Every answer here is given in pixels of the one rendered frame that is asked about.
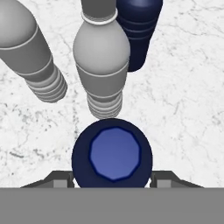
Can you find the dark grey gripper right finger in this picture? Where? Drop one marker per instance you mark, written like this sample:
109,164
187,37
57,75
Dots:
165,178

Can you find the dark blue bottle with cap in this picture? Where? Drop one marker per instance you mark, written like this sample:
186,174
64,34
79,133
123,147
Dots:
112,153

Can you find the grey plastic bottle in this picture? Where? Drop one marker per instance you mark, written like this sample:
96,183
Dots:
27,48
101,58

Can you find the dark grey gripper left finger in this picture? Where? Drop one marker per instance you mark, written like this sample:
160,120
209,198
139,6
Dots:
59,178

